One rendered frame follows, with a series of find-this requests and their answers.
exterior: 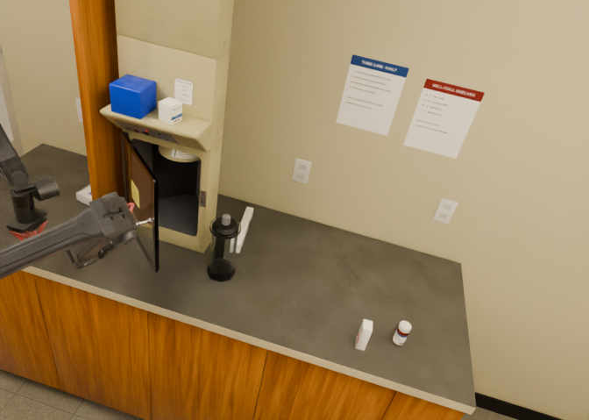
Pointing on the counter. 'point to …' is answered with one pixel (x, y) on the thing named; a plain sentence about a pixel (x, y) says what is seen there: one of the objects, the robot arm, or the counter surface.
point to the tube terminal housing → (156, 69)
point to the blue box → (133, 96)
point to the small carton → (170, 110)
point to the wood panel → (96, 78)
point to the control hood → (196, 138)
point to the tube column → (177, 12)
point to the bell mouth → (177, 155)
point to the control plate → (146, 131)
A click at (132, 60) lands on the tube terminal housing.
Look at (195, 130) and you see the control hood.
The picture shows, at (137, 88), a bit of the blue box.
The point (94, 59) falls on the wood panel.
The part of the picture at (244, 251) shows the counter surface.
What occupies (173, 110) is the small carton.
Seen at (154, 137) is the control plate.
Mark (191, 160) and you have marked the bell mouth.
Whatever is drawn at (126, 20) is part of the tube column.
